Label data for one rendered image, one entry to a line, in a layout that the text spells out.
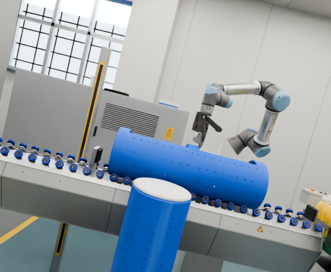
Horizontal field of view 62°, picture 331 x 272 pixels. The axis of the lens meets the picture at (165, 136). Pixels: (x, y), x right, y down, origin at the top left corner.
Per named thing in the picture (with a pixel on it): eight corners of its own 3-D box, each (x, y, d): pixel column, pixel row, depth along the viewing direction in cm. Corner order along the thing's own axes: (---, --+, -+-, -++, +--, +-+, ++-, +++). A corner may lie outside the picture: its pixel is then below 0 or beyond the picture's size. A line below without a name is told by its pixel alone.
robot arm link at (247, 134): (240, 140, 220) (255, 130, 219) (249, 150, 211) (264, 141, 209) (236, 131, 212) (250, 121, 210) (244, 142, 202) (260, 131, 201)
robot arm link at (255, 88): (270, 75, 186) (206, 77, 171) (281, 83, 178) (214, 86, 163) (264, 90, 193) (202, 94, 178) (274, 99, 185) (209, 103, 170)
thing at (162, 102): (158, 104, 344) (160, 98, 344) (176, 109, 346) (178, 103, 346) (158, 104, 332) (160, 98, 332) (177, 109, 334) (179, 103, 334)
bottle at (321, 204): (309, 223, 180) (317, 197, 179) (320, 227, 178) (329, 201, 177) (311, 227, 174) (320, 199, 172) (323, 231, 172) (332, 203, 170)
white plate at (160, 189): (177, 204, 109) (177, 206, 109) (199, 192, 134) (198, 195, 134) (122, 181, 121) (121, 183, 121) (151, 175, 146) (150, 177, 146)
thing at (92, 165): (90, 170, 165) (96, 145, 163) (97, 171, 165) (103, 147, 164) (86, 174, 155) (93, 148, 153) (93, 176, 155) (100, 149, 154)
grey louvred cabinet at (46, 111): (17, 173, 391) (39, 74, 379) (162, 213, 380) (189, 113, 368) (-9, 182, 338) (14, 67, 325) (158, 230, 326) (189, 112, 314)
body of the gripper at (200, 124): (191, 130, 163) (196, 110, 162) (204, 134, 163) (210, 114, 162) (193, 131, 155) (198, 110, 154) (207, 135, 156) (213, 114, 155)
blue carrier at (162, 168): (112, 169, 174) (123, 126, 172) (243, 201, 178) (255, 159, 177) (103, 178, 145) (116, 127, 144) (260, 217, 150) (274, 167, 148)
